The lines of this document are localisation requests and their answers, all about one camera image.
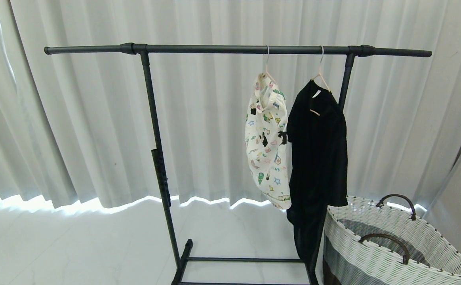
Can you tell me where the cream printed garment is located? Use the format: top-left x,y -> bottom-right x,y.
244,72 -> 293,211

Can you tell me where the black garment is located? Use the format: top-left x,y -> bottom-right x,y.
286,79 -> 349,264

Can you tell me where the pink clothes hanger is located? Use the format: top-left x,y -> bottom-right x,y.
309,46 -> 333,116
263,45 -> 279,86

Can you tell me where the black clothes rack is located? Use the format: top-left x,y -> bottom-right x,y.
43,42 -> 433,285

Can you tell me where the white laundry basket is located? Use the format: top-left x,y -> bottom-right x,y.
322,193 -> 461,285

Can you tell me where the white curtain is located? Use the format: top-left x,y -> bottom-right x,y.
0,0 -> 461,210

